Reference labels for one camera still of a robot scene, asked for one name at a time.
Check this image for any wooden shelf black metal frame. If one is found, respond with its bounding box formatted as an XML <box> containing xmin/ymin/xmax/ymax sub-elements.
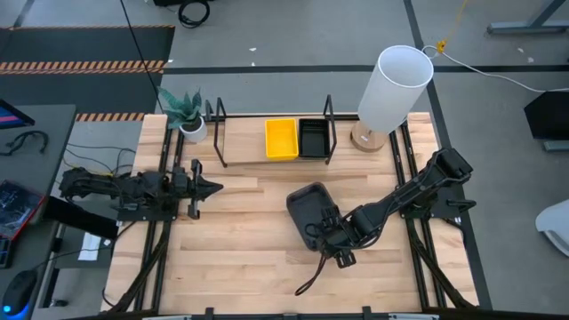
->
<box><xmin>212</xmin><ymin>93</ymin><xmax>338</xmax><ymax>170</ymax></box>

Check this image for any green plant in white pot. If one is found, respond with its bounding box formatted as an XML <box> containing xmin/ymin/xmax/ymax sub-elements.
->
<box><xmin>156</xmin><ymin>85</ymin><xmax>209</xmax><ymax>144</ymax></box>

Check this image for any yellow cord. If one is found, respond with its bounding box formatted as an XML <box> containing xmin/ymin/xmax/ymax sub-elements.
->
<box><xmin>436</xmin><ymin>0</ymin><xmax>470</xmax><ymax>54</ymax></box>

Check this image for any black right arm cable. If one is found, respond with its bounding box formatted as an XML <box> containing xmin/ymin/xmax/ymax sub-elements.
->
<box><xmin>294</xmin><ymin>252</ymin><xmax>331</xmax><ymax>298</ymax></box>

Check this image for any black looped cable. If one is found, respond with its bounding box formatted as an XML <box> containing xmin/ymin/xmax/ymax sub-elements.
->
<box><xmin>0</xmin><ymin>129</ymin><xmax>50</xmax><ymax>157</ymax></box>

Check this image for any black mat hazard striped edge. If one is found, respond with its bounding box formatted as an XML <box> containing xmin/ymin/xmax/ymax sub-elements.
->
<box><xmin>0</xmin><ymin>23</ymin><xmax>177</xmax><ymax>124</ymax></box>

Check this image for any black aluminium frame rail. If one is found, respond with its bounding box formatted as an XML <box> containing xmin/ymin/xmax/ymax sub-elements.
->
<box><xmin>153</xmin><ymin>127</ymin><xmax>186</xmax><ymax>312</ymax></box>
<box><xmin>389</xmin><ymin>119</ymin><xmax>430</xmax><ymax>308</ymax></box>
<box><xmin>399</xmin><ymin>118</ymin><xmax>445</xmax><ymax>308</ymax></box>
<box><xmin>132</xmin><ymin>116</ymin><xmax>175</xmax><ymax>312</ymax></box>
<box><xmin>66</xmin><ymin>306</ymin><xmax>569</xmax><ymax>320</ymax></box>
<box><xmin>168</xmin><ymin>112</ymin><xmax>411</xmax><ymax>123</ymax></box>

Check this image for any grey metal desk foot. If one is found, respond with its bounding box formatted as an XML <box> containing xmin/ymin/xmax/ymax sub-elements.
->
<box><xmin>485</xmin><ymin>0</ymin><xmax>569</xmax><ymax>36</ymax></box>

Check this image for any black computer mouse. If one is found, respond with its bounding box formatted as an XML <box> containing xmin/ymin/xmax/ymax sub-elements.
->
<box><xmin>1</xmin><ymin>269</ymin><xmax>39</xmax><ymax>320</ymax></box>

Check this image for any thin black floor cable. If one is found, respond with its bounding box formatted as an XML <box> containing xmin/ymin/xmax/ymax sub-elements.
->
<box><xmin>64</xmin><ymin>141</ymin><xmax>137</xmax><ymax>177</ymax></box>

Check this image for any black cabinet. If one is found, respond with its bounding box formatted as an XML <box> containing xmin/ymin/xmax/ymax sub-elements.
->
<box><xmin>524</xmin><ymin>90</ymin><xmax>569</xmax><ymax>141</ymax></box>

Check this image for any white lamp cable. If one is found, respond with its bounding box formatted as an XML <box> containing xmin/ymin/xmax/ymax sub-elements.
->
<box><xmin>421</xmin><ymin>44</ymin><xmax>569</xmax><ymax>94</ymax></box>

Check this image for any white chair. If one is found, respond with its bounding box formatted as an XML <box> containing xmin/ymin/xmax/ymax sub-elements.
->
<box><xmin>534</xmin><ymin>198</ymin><xmax>569</xmax><ymax>259</ymax></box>

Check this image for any computer monitor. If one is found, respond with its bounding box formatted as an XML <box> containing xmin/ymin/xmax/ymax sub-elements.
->
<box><xmin>0</xmin><ymin>98</ymin><xmax>36</xmax><ymax>131</ymax></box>

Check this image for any white shade wooden table lamp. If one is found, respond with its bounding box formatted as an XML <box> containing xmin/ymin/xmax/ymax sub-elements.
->
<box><xmin>349</xmin><ymin>44</ymin><xmax>435</xmax><ymax>154</ymax></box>

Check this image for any grey desk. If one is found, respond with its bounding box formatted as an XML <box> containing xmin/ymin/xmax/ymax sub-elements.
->
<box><xmin>0</xmin><ymin>103</ymin><xmax>78</xmax><ymax>320</ymax></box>

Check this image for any dark grey plastic basket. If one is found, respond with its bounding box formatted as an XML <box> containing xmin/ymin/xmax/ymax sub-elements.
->
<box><xmin>285</xmin><ymin>180</ymin><xmax>346</xmax><ymax>253</ymax></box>

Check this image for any white paper sheet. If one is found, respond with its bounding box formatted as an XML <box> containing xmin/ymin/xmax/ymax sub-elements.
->
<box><xmin>76</xmin><ymin>231</ymin><xmax>103</xmax><ymax>262</ymax></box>

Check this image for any black plastic basket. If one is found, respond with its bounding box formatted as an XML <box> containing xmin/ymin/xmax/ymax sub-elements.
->
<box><xmin>297</xmin><ymin>117</ymin><xmax>332</xmax><ymax>160</ymax></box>

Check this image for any red cased tablet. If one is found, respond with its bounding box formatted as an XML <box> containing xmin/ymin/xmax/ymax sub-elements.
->
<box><xmin>0</xmin><ymin>179</ymin><xmax>46</xmax><ymax>242</ymax></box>

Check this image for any black flat panel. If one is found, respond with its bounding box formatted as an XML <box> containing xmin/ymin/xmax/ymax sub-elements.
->
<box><xmin>44</xmin><ymin>195</ymin><xmax>119</xmax><ymax>242</ymax></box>

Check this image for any black keyboard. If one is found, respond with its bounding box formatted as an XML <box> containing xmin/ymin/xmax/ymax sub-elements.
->
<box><xmin>0</xmin><ymin>236</ymin><xmax>12</xmax><ymax>270</ymax></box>

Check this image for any long black cable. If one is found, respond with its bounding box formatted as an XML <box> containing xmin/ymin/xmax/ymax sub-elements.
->
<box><xmin>118</xmin><ymin>0</ymin><xmax>164</xmax><ymax>113</ymax></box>

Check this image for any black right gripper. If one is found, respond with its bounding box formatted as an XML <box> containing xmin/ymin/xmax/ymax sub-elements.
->
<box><xmin>312</xmin><ymin>205</ymin><xmax>364</xmax><ymax>270</ymax></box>

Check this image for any black diagonal frame brace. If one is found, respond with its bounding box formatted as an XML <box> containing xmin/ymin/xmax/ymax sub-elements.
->
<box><xmin>411</xmin><ymin>230</ymin><xmax>475</xmax><ymax>308</ymax></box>
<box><xmin>108</xmin><ymin>239</ymin><xmax>168</xmax><ymax>313</ymax></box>

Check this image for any black box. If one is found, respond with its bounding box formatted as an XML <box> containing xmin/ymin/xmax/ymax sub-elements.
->
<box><xmin>152</xmin><ymin>0</ymin><xmax>215</xmax><ymax>7</ymax></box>

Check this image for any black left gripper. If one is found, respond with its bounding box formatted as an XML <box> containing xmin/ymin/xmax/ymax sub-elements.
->
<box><xmin>170</xmin><ymin>158</ymin><xmax>225</xmax><ymax>220</ymax></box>

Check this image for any coiled black cable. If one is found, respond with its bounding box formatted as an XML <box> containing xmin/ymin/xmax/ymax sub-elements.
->
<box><xmin>177</xmin><ymin>0</ymin><xmax>212</xmax><ymax>29</ymax></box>

